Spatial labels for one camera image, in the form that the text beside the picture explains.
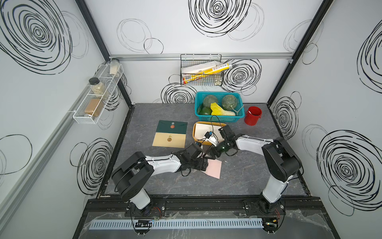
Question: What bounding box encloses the teal plastic basket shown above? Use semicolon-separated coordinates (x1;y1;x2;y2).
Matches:
195;91;245;122

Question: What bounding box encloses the pink envelope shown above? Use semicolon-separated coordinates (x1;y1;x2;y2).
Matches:
205;159;222;179

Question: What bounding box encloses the yellow cabbage toy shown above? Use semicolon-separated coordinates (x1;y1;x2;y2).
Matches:
210;103;236;116

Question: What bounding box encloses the cream white envelope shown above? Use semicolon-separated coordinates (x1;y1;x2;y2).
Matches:
193;121;225;142

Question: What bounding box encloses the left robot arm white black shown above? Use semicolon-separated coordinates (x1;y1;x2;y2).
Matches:
111;142;208;211

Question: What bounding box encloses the jar with black lid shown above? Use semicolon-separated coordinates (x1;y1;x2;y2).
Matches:
89;77;106;98

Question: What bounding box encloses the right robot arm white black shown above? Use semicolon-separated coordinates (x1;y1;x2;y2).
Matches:
205;125;302;214

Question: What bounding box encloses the right green melon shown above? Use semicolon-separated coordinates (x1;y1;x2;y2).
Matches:
221;95;239;111

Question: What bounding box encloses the dark green envelope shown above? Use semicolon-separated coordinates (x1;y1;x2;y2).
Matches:
156;120;188;134

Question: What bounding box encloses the yellow white box in basket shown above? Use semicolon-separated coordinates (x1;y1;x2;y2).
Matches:
181;61;232;86

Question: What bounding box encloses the tan kraft envelope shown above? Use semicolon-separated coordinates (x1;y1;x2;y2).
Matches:
152;132;186;148

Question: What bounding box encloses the white slotted cable duct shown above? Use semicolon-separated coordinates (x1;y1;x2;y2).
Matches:
89;218;264;230

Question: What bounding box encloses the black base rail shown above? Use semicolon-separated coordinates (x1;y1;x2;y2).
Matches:
85;194;324;217

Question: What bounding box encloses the white wire wall shelf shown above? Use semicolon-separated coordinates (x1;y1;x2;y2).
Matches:
73;60;124;124

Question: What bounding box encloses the clear jar far shelf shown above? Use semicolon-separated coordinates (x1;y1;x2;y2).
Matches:
109;58;120;76

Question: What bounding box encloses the green melon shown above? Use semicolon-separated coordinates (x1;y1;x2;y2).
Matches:
221;95;239;111
203;95;218;108

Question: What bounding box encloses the yellow plastic storage box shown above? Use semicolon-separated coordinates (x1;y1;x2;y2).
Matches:
193;121;226;146

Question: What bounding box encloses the left green melon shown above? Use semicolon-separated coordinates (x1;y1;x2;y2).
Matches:
203;95;218;108

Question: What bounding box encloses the black wire wall basket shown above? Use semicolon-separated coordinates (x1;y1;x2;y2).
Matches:
180;54;223;86

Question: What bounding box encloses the green pepper toy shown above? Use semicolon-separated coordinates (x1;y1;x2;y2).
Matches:
199;107;212;115

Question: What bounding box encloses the red cup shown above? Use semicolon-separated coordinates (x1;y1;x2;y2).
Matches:
244;106;262;126

